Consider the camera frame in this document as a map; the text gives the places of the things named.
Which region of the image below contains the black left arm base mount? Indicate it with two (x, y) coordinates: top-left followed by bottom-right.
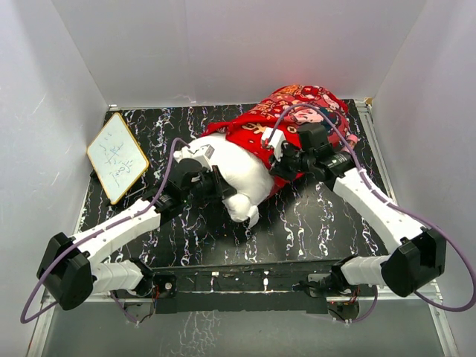
(152, 274), (177, 301)

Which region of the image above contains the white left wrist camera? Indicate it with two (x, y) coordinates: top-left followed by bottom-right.
(188, 144), (215, 170)

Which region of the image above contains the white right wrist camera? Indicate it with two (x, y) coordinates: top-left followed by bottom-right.
(261, 127), (286, 161)

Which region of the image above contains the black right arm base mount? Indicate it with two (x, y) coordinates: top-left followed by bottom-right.
(292, 273), (372, 301)

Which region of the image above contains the pink marker pen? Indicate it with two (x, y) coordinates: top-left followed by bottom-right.
(347, 135), (358, 149)

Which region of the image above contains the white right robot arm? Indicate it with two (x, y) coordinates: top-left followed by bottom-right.
(261, 123), (446, 297)

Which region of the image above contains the red patterned pillowcase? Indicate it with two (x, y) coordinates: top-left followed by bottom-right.
(199, 85), (351, 200)

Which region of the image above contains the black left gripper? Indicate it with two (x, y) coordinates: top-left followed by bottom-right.
(182, 165), (237, 204)

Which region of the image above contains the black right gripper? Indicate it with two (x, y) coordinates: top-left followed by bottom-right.
(267, 143), (314, 183)

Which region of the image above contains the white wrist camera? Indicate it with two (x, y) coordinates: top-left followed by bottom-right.
(188, 144), (215, 170)
(261, 127), (286, 161)

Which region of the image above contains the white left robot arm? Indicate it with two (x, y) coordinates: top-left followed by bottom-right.
(36, 159), (237, 310)

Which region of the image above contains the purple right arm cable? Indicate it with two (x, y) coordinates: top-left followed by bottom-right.
(269, 103), (476, 323)

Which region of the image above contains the aluminium frame rail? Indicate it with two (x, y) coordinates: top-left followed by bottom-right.
(355, 100), (460, 356)

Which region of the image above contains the white pillow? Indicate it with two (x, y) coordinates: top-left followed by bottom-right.
(173, 133), (274, 228)

